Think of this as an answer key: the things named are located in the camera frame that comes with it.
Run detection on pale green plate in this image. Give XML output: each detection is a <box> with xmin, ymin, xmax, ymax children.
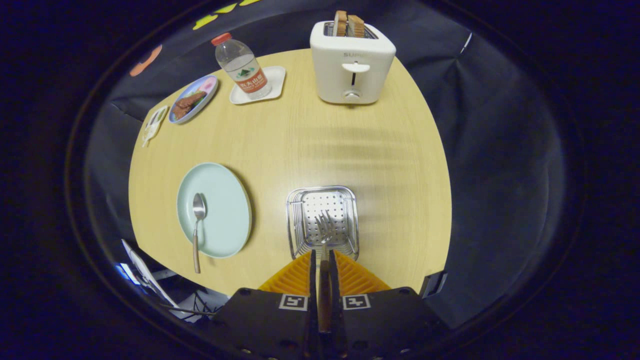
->
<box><xmin>176</xmin><ymin>162</ymin><xmax>253</xmax><ymax>259</ymax></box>

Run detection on white toaster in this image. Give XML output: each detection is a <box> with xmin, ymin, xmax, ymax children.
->
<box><xmin>309</xmin><ymin>20</ymin><xmax>397</xmax><ymax>106</ymax></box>

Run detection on wooden handled metal fork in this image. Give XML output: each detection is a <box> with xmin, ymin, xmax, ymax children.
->
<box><xmin>314</xmin><ymin>210</ymin><xmax>339</xmax><ymax>335</ymax></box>

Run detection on brown food pieces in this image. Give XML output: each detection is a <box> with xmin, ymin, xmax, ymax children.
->
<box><xmin>172</xmin><ymin>91</ymin><xmax>207</xmax><ymax>120</ymax></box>

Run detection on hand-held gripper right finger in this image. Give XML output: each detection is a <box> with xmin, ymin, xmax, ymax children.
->
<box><xmin>328</xmin><ymin>250</ymin><xmax>447</xmax><ymax>360</ymax></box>

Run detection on small white divided sauce dish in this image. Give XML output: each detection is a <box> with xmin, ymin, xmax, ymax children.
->
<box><xmin>142</xmin><ymin>105</ymin><xmax>170</xmax><ymax>148</ymax></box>

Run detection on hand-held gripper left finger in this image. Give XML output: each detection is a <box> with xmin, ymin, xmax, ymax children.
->
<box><xmin>212</xmin><ymin>250</ymin><xmax>321</xmax><ymax>360</ymax></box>

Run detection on black backdrop cloth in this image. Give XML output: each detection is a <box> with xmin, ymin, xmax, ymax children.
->
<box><xmin>85</xmin><ymin>0</ymin><xmax>568</xmax><ymax>331</ymax></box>

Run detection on wooden handled metal spoon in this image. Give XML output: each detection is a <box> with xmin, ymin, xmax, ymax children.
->
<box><xmin>192</xmin><ymin>192</ymin><xmax>208</xmax><ymax>274</ymax></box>

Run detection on clear red capped water bottle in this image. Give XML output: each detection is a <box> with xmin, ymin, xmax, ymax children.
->
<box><xmin>211</xmin><ymin>32</ymin><xmax>273</xmax><ymax>101</ymax></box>

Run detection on square metal drain basket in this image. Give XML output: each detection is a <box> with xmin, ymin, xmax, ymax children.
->
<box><xmin>286</xmin><ymin>186</ymin><xmax>361</xmax><ymax>262</ymax></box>

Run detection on small white square tray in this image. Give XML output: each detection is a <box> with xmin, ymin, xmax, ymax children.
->
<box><xmin>229</xmin><ymin>65</ymin><xmax>287</xmax><ymax>105</ymax></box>

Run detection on blue rimmed colourful plate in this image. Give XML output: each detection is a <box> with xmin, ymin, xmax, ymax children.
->
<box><xmin>168</xmin><ymin>74</ymin><xmax>219</xmax><ymax>125</ymax></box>

